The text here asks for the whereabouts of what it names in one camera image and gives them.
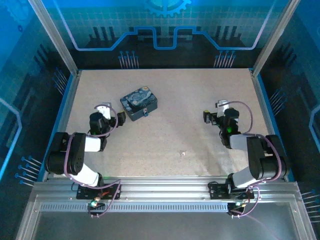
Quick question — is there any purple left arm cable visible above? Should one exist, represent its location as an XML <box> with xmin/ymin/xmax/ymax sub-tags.
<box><xmin>64</xmin><ymin>103</ymin><xmax>123</xmax><ymax>218</ymax></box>

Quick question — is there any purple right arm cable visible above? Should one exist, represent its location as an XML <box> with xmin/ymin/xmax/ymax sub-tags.
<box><xmin>223</xmin><ymin>100</ymin><xmax>283</xmax><ymax>218</ymax></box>

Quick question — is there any small board with LED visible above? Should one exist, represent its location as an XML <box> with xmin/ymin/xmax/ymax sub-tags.
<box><xmin>227</xmin><ymin>199</ymin><xmax>248</xmax><ymax>213</ymax></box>
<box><xmin>86</xmin><ymin>197</ymin><xmax>106</xmax><ymax>213</ymax></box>

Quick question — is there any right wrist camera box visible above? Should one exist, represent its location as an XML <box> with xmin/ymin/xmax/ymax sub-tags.
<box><xmin>216</xmin><ymin>99</ymin><xmax>230</xmax><ymax>117</ymax></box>

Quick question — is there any slotted aluminium strip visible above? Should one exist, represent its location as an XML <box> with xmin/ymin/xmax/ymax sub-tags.
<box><xmin>39</xmin><ymin>202</ymin><xmax>230</xmax><ymax>212</ymax></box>

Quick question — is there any starry night tin box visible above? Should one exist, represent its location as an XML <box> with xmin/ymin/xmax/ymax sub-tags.
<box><xmin>119</xmin><ymin>86</ymin><xmax>159</xmax><ymax>122</ymax></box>

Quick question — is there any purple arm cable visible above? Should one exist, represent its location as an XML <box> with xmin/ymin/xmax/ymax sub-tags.
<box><xmin>223</xmin><ymin>100</ymin><xmax>283</xmax><ymax>218</ymax></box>
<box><xmin>64</xmin><ymin>103</ymin><xmax>123</xmax><ymax>218</ymax></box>

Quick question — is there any aluminium front rail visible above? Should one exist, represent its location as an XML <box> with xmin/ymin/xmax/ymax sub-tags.
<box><xmin>32</xmin><ymin>175</ymin><xmax>301</xmax><ymax>203</ymax></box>

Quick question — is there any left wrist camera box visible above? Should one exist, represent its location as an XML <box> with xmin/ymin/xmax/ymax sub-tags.
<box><xmin>96</xmin><ymin>102</ymin><xmax>112</xmax><ymax>120</ymax></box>

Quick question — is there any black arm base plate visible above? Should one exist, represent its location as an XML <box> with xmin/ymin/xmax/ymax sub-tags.
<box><xmin>207</xmin><ymin>181</ymin><xmax>255</xmax><ymax>201</ymax></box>
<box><xmin>76</xmin><ymin>183</ymin><xmax>122</xmax><ymax>201</ymax></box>

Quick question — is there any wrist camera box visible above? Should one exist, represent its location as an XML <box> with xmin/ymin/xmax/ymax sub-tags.
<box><xmin>96</xmin><ymin>102</ymin><xmax>112</xmax><ymax>120</ymax></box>
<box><xmin>216</xmin><ymin>99</ymin><xmax>230</xmax><ymax>117</ymax></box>

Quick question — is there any aluminium side rail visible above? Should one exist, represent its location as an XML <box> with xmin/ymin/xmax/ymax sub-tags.
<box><xmin>249</xmin><ymin>67</ymin><xmax>287</xmax><ymax>181</ymax></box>
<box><xmin>46</xmin><ymin>69</ymin><xmax>82</xmax><ymax>182</ymax></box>

